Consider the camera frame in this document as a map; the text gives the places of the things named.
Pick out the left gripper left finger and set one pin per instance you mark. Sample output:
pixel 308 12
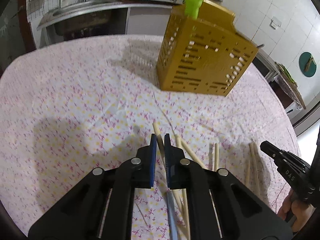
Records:
pixel 139 172

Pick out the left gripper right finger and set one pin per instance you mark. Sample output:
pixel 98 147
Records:
pixel 182 173

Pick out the wooden chopstick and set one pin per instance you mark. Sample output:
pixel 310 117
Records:
pixel 256 173
pixel 159 141
pixel 192 153
pixel 248 171
pixel 216 156

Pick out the light blue plastic utensil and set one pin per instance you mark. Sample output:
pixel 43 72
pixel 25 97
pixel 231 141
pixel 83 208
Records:
pixel 171 217

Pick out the green handled fork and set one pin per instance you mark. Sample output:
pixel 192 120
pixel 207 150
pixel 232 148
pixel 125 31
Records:
pixel 192 8

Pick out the steel kitchen sink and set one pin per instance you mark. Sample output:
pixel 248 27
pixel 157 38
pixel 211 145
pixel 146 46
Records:
pixel 81 6

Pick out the kitchen counter cabinets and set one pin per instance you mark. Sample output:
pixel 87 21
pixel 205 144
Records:
pixel 126 18

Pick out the person's right hand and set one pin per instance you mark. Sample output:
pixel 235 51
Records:
pixel 301 210

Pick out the pink floral tablecloth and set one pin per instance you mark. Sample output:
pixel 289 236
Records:
pixel 88 103

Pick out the green round cutting board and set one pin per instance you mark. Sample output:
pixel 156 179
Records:
pixel 307 64

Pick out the yellow slotted utensil holder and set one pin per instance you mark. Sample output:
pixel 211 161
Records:
pixel 206 55

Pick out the white wall socket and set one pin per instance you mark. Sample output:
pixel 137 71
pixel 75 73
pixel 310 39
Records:
pixel 275 23

